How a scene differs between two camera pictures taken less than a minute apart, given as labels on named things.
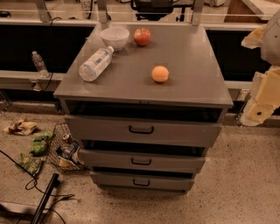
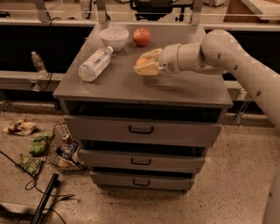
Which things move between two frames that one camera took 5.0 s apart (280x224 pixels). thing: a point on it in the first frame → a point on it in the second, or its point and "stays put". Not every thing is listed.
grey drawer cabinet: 144,101 stays put
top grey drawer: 119,130 stays put
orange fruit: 160,73 → 141,61
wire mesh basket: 65,153 stays put
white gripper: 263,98 → 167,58
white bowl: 115,38 stays put
